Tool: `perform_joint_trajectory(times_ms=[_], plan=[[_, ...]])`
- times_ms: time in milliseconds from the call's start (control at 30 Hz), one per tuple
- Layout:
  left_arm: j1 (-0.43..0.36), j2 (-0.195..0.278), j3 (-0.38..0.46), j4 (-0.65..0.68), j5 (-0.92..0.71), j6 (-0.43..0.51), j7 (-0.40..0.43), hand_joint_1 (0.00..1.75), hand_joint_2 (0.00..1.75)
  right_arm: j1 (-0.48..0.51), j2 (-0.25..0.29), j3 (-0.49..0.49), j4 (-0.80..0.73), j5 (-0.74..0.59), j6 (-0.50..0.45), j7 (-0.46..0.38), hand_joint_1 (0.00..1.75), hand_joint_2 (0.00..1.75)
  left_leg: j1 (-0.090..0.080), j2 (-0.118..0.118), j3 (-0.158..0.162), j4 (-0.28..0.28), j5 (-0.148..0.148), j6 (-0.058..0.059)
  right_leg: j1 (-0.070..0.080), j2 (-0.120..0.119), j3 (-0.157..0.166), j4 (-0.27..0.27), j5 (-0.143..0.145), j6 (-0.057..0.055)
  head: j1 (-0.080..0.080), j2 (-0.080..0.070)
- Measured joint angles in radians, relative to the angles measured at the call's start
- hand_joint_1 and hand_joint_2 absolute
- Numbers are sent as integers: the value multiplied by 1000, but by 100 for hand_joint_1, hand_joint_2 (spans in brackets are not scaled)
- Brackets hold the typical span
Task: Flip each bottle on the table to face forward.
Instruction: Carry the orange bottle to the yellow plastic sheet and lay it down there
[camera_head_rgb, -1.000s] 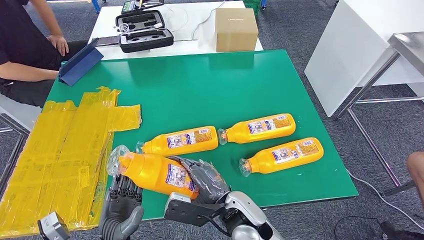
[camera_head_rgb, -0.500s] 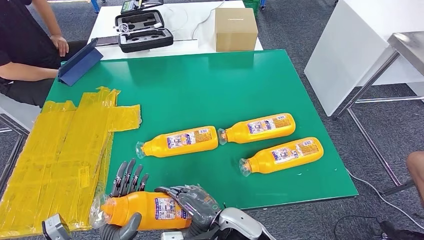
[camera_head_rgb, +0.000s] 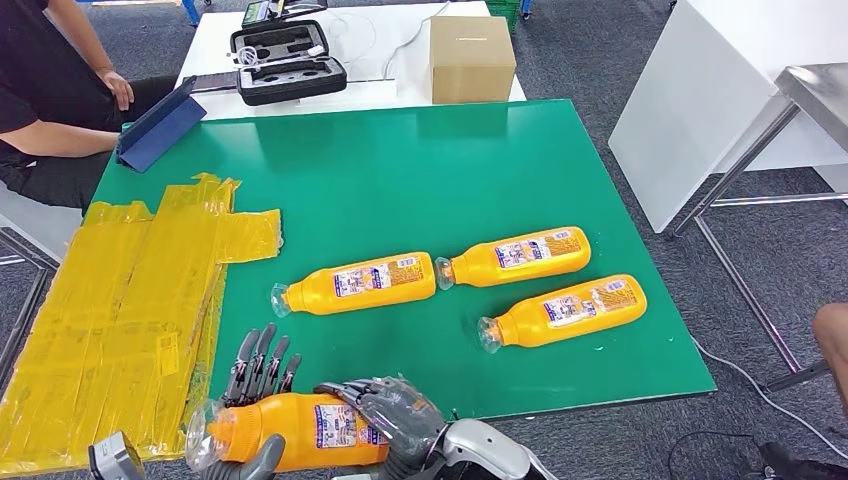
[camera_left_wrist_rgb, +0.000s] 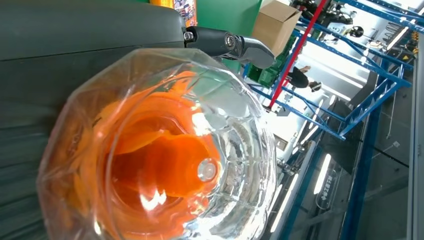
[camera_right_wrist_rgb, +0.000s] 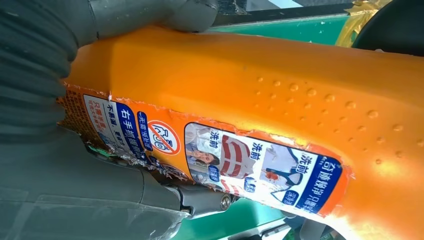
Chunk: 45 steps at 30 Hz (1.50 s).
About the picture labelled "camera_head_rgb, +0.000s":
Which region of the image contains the grey metal frame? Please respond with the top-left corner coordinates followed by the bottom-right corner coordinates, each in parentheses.
top-left (0, 225), bottom-right (61, 386)

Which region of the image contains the white board panel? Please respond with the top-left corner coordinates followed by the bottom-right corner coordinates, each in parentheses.
top-left (608, 0), bottom-right (848, 234)

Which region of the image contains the blue tablet case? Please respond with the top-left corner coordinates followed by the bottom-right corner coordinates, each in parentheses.
top-left (115, 74), bottom-right (208, 174)

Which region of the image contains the person's leg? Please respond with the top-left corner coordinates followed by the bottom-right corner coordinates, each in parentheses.
top-left (813, 302), bottom-right (848, 415)

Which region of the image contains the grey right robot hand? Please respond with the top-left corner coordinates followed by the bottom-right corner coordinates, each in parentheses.
top-left (314, 376), bottom-right (447, 473)

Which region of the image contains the black foam case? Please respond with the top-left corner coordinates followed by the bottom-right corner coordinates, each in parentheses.
top-left (229, 19), bottom-right (348, 107)

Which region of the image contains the steel table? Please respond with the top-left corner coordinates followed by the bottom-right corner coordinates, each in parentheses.
top-left (669, 62), bottom-right (848, 392)

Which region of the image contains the dark tablet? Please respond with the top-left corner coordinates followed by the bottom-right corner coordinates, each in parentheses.
top-left (190, 70), bottom-right (241, 94)

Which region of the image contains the black floor cable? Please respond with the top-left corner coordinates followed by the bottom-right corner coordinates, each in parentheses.
top-left (665, 430), bottom-right (763, 480)

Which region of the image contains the person's left hand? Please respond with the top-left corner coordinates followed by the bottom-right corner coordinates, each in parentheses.
top-left (99, 69), bottom-right (136, 112)

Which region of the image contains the green plastic crate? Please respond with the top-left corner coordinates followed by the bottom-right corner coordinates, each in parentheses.
top-left (485, 0), bottom-right (525, 34)

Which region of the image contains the white floor cable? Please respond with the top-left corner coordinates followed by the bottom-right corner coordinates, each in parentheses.
top-left (688, 334), bottom-right (848, 462)

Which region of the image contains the white side table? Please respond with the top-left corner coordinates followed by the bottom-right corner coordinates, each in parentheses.
top-left (175, 0), bottom-right (528, 122)

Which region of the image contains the thin white table cable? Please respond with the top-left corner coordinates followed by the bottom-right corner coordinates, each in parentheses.
top-left (382, 1), bottom-right (453, 79)

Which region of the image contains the orange detergent bottle clear cap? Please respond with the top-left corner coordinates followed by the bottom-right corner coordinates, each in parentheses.
top-left (435, 227), bottom-right (592, 291)
top-left (478, 274), bottom-right (649, 354)
top-left (271, 251), bottom-right (437, 318)
top-left (185, 392), bottom-right (392, 473)

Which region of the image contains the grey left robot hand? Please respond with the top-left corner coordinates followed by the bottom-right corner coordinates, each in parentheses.
top-left (205, 323), bottom-right (303, 480)

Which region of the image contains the yellow taped sheet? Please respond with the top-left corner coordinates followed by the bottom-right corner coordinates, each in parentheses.
top-left (0, 173), bottom-right (285, 478)

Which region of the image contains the white bench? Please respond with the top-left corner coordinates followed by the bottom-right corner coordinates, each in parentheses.
top-left (0, 178), bottom-right (84, 263)

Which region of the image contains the black shoe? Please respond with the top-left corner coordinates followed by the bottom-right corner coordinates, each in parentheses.
top-left (758, 440), bottom-right (848, 480)

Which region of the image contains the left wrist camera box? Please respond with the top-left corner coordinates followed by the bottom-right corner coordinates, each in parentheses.
top-left (87, 430), bottom-right (146, 480)

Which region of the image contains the brown cardboard box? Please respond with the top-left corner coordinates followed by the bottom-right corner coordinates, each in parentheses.
top-left (429, 15), bottom-right (518, 106)

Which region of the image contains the person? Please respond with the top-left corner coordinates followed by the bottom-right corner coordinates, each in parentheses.
top-left (0, 0), bottom-right (180, 213)

